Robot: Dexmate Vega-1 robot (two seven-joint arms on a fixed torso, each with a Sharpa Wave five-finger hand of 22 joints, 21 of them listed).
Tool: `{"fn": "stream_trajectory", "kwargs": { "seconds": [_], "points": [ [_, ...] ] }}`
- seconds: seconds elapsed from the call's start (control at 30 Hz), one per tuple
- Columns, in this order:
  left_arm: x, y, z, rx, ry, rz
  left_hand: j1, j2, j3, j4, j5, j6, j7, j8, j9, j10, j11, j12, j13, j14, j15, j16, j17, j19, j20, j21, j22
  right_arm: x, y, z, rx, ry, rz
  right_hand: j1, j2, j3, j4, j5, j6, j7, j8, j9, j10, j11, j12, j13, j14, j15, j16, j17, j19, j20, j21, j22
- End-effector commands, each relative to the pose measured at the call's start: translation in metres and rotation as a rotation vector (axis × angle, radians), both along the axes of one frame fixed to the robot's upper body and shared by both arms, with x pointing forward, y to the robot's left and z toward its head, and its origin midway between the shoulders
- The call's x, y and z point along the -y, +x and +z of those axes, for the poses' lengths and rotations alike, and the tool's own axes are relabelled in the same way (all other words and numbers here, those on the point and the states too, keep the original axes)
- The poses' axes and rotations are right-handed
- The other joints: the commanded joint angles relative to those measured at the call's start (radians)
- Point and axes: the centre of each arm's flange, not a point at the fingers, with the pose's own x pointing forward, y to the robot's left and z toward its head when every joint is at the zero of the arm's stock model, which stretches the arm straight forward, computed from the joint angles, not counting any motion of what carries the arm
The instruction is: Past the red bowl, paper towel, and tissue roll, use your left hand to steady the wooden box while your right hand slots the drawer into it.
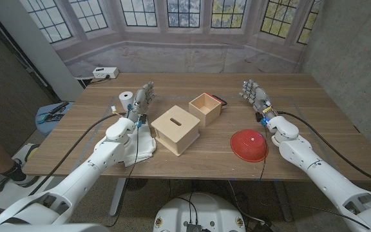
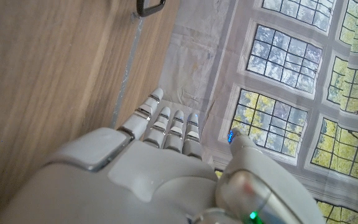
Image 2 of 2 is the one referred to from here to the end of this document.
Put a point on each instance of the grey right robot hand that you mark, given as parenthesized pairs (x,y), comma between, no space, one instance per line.
(154,180)

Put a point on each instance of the wooden drawer with red front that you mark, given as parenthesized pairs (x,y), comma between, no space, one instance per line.
(138,7)

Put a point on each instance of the printed window backdrop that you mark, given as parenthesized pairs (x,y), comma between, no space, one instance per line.
(291,62)

